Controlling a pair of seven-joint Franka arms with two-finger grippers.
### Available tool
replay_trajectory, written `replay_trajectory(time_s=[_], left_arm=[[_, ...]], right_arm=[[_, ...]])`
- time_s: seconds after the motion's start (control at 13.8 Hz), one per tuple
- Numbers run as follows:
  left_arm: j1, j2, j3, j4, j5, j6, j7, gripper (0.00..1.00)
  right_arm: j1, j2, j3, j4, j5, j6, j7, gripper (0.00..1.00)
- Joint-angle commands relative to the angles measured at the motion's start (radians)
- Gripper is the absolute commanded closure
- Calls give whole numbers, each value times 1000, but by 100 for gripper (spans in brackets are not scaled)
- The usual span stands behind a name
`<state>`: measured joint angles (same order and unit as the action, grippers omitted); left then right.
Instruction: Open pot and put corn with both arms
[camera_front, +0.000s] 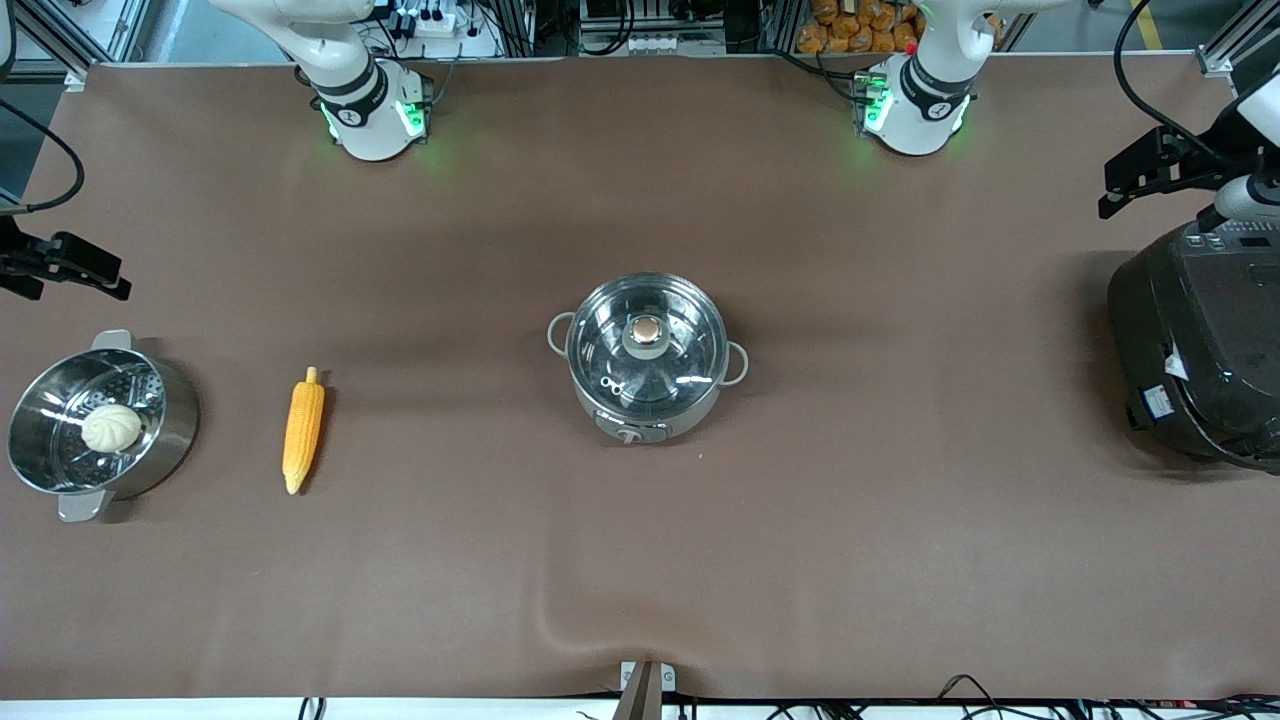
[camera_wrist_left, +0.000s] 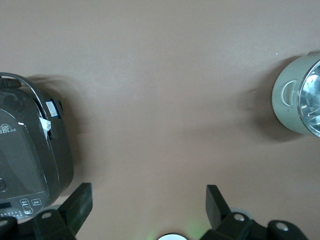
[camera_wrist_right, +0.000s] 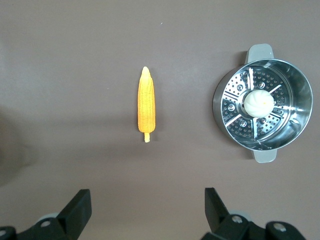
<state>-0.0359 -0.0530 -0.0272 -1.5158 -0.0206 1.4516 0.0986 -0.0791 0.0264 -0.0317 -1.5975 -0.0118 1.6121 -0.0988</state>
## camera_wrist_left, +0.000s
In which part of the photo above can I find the grey-green electric steel pot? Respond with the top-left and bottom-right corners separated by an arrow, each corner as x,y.
271,49 -> 320,138

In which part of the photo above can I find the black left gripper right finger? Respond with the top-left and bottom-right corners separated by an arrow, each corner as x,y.
199,184 -> 256,240

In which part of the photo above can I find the dark grey electric rice cooker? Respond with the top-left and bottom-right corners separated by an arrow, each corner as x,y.
0,71 -> 75,221

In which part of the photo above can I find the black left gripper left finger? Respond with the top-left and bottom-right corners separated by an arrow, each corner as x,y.
34,182 -> 94,240

